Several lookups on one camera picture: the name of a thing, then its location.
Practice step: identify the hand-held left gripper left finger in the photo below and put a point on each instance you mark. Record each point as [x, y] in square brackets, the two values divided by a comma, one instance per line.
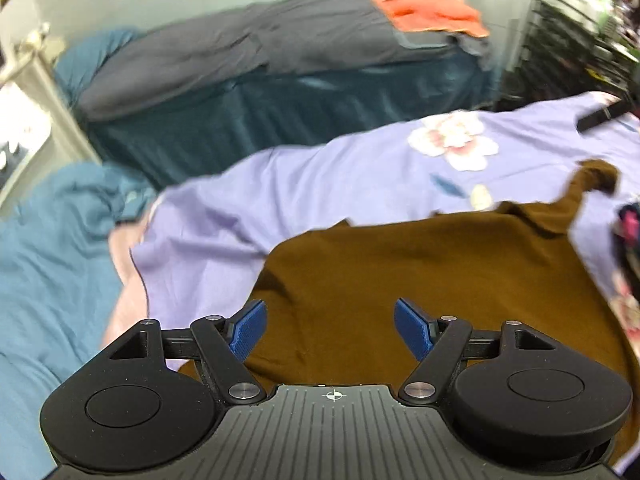
[248, 329]

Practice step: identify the blue quilt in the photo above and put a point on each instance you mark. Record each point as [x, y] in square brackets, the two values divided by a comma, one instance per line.
[55, 270]

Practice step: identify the purple floral bedsheet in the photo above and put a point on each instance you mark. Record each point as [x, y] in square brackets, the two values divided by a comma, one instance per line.
[320, 185]

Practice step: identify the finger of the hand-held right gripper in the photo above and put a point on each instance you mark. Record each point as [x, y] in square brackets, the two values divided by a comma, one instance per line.
[596, 119]

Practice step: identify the brown shirt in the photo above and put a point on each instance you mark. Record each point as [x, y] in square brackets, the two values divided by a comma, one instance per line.
[425, 280]

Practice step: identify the grey blanket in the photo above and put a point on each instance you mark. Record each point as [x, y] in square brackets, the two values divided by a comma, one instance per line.
[215, 55]

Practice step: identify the dark floral cloth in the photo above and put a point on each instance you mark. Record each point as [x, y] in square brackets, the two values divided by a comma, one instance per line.
[629, 240]

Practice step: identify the orange cloth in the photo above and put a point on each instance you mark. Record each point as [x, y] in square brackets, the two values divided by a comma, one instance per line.
[430, 10]

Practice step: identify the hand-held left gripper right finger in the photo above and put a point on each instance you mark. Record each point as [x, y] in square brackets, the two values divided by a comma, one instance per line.
[413, 331]

